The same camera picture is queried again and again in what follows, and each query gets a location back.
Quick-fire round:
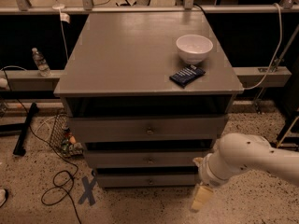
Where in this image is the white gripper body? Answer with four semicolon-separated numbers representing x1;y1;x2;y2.
198;154;228;188

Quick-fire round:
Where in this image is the clear plastic water bottle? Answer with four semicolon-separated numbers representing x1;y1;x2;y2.
32;48;51;77

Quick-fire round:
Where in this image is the black cable on floor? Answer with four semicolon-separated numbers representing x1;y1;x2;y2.
0;65;82;224

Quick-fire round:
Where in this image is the black bar on floor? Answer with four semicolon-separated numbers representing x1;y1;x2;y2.
13;103;38;156

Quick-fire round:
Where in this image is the white ceramic bowl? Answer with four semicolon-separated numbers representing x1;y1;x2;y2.
176;35;213;64

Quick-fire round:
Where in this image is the grey drawer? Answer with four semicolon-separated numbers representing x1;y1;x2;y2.
68;115;228;143
96;173;199;188
84;148;212;168

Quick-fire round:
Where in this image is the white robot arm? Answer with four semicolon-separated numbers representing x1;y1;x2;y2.
191;133;299;212

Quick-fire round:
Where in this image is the grey top drawer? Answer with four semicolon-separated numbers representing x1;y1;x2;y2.
68;115;228;143

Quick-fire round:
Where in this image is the white cable at right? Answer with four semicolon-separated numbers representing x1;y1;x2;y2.
242;2;284;91

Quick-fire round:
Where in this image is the wire basket with items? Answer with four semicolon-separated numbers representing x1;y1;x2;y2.
50;114;83;158

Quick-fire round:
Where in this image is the grey bottom drawer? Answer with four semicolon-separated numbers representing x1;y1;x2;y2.
96;173;199;188

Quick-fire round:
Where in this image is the black wheeled cart frame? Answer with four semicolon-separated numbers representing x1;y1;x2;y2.
276;112;299;147

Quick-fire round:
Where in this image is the dark blue snack packet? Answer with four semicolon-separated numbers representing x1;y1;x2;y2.
169;65;206;88

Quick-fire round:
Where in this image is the grey wooden drawer cabinet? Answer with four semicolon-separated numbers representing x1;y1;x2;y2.
55;10;243;177

